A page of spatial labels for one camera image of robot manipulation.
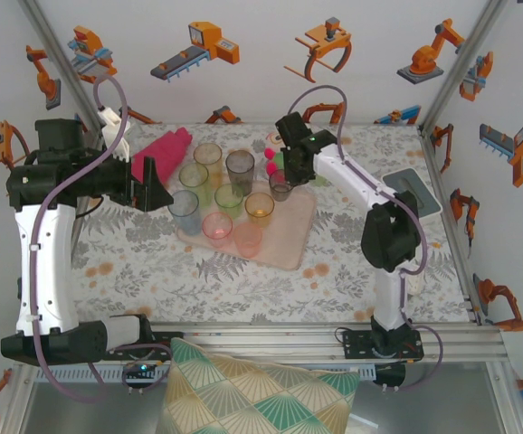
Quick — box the short grey glass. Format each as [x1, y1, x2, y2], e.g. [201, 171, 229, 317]
[268, 170, 295, 203]

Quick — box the blue glass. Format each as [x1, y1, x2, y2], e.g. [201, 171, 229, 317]
[167, 189, 201, 236]

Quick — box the short amber glass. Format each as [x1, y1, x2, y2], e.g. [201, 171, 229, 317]
[243, 192, 276, 229]

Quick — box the tall grey-brown glass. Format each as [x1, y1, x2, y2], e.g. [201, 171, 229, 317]
[224, 149, 256, 196]

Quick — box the smooth pink glass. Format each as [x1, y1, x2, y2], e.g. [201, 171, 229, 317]
[201, 211, 234, 249]

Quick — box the pink plush toy with glasses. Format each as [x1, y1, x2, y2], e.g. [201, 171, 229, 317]
[263, 131, 290, 178]

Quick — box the beige rectangular tray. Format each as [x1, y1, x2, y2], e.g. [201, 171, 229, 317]
[176, 174, 318, 272]

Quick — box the folded pink cloth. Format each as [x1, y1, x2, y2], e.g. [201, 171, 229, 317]
[130, 127, 194, 186]

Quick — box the tall pale amber glass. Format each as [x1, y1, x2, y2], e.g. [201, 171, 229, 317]
[193, 142, 223, 191]

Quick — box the floral patterned tablecloth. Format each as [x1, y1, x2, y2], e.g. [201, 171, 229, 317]
[69, 121, 475, 325]

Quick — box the small white clock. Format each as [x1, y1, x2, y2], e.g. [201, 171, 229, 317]
[407, 270, 425, 296]

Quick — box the green and beige patterned cushion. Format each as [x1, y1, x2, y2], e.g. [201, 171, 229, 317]
[155, 338, 361, 434]

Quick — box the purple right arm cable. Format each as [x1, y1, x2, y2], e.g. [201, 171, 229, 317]
[286, 84, 444, 392]

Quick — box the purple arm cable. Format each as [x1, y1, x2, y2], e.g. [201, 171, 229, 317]
[29, 74, 172, 404]
[286, 84, 444, 392]

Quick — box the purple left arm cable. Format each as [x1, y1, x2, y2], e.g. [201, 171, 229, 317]
[29, 74, 172, 404]

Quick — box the aluminium frame post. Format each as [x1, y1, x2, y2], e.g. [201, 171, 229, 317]
[16, 0, 109, 137]
[417, 0, 511, 137]

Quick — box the aluminium table rail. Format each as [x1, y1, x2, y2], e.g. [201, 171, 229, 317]
[14, 321, 507, 368]

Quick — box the aluminium side rail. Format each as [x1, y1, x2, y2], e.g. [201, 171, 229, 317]
[417, 124, 484, 326]

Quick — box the grey slotted cable duct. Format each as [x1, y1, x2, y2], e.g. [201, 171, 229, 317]
[34, 363, 378, 383]

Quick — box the aluminium frame leg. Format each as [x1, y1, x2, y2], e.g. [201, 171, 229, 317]
[0, 361, 34, 434]
[487, 374, 523, 434]

